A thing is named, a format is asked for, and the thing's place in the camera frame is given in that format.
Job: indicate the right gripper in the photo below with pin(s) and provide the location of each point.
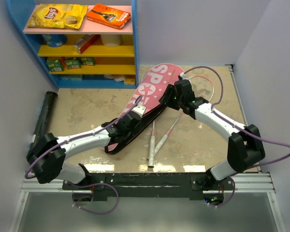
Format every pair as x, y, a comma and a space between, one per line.
166, 98

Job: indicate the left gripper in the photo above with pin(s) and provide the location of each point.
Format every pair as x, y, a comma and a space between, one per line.
133, 130

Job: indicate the pink badminton racket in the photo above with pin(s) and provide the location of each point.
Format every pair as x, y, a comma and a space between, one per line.
202, 86
152, 147

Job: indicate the pink racket cover bag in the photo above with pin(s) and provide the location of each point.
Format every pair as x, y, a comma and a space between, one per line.
151, 88

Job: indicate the black shuttlecock tube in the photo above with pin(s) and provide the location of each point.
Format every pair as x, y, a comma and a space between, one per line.
44, 118

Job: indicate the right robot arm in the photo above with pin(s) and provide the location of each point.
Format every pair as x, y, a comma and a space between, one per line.
244, 150

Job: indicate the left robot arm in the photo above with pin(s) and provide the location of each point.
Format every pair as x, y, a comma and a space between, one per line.
48, 157

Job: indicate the yellow sponge bottom shelf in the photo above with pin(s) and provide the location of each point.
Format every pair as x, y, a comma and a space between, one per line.
130, 80

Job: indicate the crumpled white wrapper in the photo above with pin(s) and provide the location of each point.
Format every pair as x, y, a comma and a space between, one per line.
115, 77

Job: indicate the green carton right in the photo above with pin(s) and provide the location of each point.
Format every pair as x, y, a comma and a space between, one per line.
88, 61

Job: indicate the green carton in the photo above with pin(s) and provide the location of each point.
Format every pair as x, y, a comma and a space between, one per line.
73, 63
88, 61
55, 65

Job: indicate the green carton middle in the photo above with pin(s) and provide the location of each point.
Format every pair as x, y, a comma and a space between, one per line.
73, 63

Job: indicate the cream paper cup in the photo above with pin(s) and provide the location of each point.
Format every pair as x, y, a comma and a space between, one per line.
111, 40

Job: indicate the green carton left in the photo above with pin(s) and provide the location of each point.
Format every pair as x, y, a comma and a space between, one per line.
55, 65

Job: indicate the blue shelf unit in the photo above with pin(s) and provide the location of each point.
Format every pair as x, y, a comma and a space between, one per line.
122, 59

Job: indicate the red foil snack box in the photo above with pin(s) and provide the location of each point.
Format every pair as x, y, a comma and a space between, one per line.
84, 43

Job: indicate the blue snack canister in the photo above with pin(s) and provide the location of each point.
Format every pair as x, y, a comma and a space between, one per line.
54, 40

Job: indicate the orange razor box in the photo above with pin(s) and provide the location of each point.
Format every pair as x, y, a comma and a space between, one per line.
109, 16

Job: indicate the yellow Lays chips bag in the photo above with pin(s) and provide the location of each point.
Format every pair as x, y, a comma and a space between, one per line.
59, 16

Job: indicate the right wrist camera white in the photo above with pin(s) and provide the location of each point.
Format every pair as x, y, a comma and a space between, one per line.
182, 76

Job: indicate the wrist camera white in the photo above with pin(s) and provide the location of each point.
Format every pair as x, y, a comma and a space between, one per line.
139, 110
182, 76

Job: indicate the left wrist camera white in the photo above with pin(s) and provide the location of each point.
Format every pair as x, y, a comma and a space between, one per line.
139, 110

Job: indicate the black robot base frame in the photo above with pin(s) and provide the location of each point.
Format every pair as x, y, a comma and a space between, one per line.
193, 186

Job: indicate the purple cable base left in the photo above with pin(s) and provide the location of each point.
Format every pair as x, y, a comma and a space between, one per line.
92, 196

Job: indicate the purple cable base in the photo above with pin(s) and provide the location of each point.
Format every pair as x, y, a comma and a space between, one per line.
92, 196
218, 200

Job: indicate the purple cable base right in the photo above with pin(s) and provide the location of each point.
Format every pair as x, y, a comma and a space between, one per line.
218, 200

